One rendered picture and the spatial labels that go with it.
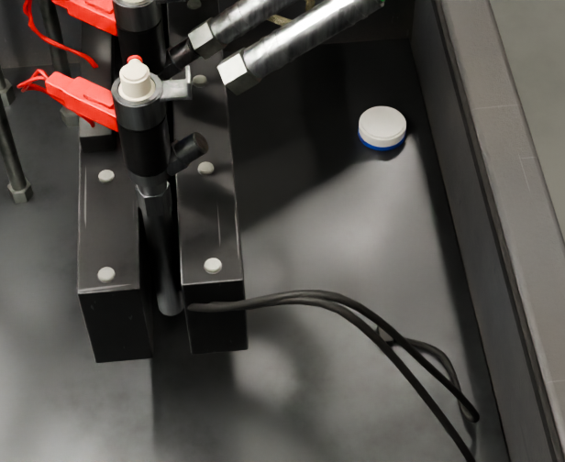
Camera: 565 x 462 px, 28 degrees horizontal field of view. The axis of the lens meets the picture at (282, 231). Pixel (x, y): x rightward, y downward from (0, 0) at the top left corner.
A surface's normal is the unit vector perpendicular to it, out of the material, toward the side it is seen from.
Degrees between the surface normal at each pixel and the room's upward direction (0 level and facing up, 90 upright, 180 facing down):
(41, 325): 0
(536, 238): 0
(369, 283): 0
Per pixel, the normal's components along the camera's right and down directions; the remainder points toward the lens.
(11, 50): 0.10, 0.78
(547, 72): -0.01, -0.62
